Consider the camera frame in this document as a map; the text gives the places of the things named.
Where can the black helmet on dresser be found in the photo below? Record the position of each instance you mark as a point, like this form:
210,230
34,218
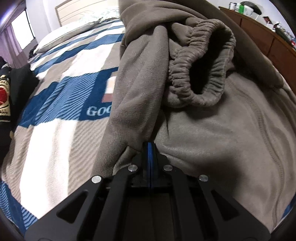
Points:
256,8

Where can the black baseball emblem jacket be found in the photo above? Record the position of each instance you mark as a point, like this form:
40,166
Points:
17,85

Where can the blue white plaid blanket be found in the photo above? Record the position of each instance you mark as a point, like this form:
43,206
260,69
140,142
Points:
58,134

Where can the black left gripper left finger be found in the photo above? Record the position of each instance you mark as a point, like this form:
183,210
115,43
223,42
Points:
141,160

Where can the white wooden headboard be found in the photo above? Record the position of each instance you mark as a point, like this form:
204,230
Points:
70,11

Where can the pale green front pillow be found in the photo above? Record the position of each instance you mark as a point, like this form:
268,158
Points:
64,33

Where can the brown wooden dresser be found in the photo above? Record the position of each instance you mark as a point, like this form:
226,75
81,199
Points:
278,51

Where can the grey-brown fleece sweatpants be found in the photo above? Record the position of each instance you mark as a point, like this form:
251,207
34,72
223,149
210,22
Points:
194,83

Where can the purple curtain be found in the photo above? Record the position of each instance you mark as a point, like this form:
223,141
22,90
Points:
11,50

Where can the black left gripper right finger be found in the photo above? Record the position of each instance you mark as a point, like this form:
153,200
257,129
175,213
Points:
157,161

